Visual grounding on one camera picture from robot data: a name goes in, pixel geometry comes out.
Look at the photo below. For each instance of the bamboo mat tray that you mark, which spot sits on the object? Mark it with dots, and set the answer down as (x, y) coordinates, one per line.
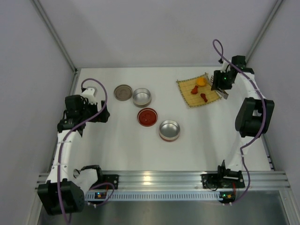
(192, 101)

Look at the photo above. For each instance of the grey-banded steel bowl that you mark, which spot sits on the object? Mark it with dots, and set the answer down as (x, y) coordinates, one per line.
(141, 97)

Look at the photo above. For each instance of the red-banded steel bowl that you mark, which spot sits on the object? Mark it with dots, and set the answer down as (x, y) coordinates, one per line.
(169, 130)

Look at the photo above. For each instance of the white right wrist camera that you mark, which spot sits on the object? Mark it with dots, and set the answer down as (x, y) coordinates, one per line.
(224, 66)

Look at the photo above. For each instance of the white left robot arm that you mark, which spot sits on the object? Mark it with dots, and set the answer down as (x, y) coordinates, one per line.
(68, 181)

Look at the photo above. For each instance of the aluminium front rail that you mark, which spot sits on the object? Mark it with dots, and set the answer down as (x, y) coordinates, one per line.
(192, 180)

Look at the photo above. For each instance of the red chicken drumstick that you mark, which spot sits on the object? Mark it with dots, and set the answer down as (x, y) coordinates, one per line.
(194, 91)
(203, 96)

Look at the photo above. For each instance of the red round lid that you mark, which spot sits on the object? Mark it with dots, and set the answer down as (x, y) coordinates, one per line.
(147, 117)

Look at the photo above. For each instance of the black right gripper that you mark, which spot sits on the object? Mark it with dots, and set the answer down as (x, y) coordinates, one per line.
(217, 81)

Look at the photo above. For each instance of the orange round food ball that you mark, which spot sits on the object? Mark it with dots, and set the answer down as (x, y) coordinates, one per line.
(201, 81)

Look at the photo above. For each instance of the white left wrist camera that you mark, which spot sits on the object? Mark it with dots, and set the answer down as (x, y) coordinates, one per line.
(90, 92)

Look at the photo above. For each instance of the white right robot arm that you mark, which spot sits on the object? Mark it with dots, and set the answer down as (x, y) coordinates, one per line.
(253, 118)

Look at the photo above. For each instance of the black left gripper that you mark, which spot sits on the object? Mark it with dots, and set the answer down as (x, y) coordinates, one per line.
(103, 112)

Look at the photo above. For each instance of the steel serving tongs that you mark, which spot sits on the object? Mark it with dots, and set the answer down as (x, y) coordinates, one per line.
(222, 93)

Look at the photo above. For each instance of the slotted cable duct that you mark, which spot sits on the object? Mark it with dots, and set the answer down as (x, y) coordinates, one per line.
(98, 196)

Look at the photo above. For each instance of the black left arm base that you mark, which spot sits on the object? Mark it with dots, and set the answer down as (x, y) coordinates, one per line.
(107, 178)

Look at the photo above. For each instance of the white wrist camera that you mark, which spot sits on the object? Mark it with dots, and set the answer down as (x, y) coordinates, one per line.
(90, 92)
(224, 66)

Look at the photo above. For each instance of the grey round lid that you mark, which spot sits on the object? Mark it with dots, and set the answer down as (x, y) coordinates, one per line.
(123, 92)

